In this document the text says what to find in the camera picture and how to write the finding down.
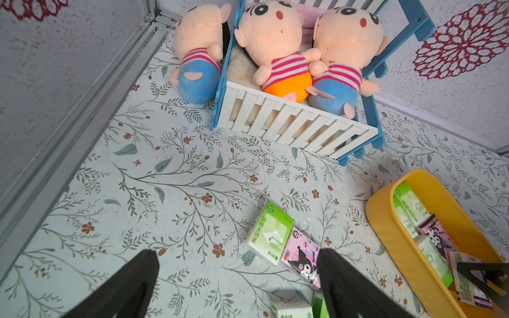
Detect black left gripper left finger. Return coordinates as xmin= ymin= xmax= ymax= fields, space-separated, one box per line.
xmin=64 ymin=249 xmax=160 ymax=317

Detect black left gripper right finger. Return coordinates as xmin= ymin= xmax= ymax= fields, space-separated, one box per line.
xmin=318 ymin=249 xmax=412 ymax=317

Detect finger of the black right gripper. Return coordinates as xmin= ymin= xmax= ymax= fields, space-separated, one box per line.
xmin=457 ymin=262 xmax=508 ymax=314

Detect green tissue pack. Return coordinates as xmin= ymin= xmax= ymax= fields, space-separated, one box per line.
xmin=271 ymin=300 xmax=313 ymax=318
xmin=415 ymin=235 xmax=453 ymax=288
xmin=393 ymin=196 xmax=419 ymax=239
xmin=244 ymin=201 xmax=295 ymax=266
xmin=394 ymin=182 xmax=431 ymax=227
xmin=311 ymin=290 xmax=329 ymax=318

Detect pink kuromi tissue pack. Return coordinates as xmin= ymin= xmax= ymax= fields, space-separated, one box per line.
xmin=418 ymin=214 xmax=461 ymax=262
xmin=445 ymin=249 xmax=508 ymax=313
xmin=280 ymin=227 xmax=321 ymax=290

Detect yellow plastic storage box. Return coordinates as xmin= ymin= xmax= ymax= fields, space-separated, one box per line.
xmin=366 ymin=169 xmax=508 ymax=317

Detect green tissue pack bottom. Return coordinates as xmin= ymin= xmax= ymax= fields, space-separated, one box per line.
xmin=415 ymin=235 xmax=453 ymax=288

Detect pink kuromi tissue pack bottom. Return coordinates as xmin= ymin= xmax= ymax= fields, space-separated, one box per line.
xmin=418 ymin=214 xmax=461 ymax=262

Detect blue white toy crib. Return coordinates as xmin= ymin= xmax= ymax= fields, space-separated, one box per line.
xmin=211 ymin=1 xmax=435 ymax=166

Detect plush doll blue shorts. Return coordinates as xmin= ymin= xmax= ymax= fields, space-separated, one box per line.
xmin=308 ymin=7 xmax=388 ymax=119

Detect plush doll outside crib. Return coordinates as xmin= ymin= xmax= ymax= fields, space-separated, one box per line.
xmin=168 ymin=3 xmax=232 ymax=104

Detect plush doll orange shorts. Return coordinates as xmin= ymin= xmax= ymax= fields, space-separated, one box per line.
xmin=235 ymin=1 xmax=321 ymax=103

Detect pink pillow in crib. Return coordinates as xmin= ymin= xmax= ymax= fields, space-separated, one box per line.
xmin=292 ymin=2 xmax=327 ymax=45

